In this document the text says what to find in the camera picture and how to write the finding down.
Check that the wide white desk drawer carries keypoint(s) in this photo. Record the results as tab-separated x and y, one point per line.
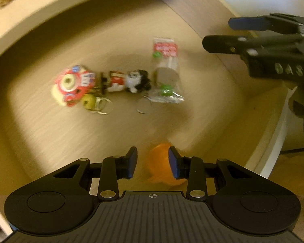
91	136

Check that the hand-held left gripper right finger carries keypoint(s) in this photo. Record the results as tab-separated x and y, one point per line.
173	164

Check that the clear packet with red label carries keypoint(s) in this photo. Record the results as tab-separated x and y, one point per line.
166	68

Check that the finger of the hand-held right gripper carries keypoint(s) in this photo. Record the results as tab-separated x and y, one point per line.
248	23
225	44

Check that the yellow bell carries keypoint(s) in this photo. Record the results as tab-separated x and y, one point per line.
88	101

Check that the orange plastic object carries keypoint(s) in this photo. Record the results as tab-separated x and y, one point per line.
159	164

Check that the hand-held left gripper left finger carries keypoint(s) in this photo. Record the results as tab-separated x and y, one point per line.
131	162

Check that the person's right hand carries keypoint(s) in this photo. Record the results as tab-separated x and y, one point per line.
299	101

